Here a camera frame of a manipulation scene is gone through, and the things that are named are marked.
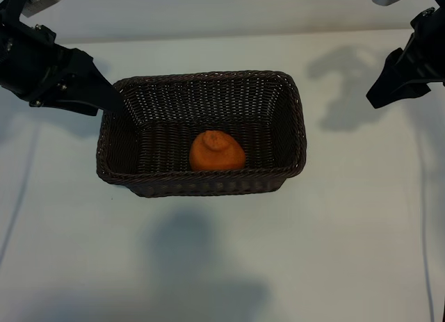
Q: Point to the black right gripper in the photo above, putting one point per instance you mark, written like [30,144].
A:
[427,50]

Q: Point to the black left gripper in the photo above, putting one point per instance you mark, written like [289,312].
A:
[31,64]

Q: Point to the dark brown wicker basket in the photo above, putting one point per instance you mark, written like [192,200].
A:
[167,103]

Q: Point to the orange fruit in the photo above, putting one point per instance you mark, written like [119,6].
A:
[217,155]

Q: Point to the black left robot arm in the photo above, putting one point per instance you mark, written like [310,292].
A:
[8,9]

